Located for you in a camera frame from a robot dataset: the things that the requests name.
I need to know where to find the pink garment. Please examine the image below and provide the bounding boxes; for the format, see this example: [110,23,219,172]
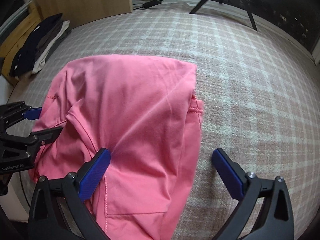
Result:
[29,55,204,239]

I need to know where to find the navy folded garment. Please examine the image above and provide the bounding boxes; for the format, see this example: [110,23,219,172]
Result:
[9,13,63,77]

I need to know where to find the wooden plank headboard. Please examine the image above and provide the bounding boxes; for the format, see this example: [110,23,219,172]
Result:
[1,2,42,86]

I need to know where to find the plaid beige blanket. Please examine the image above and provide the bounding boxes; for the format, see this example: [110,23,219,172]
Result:
[10,3,319,239]

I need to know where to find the black power adapter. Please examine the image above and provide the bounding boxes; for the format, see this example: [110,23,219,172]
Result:
[142,0,162,9]

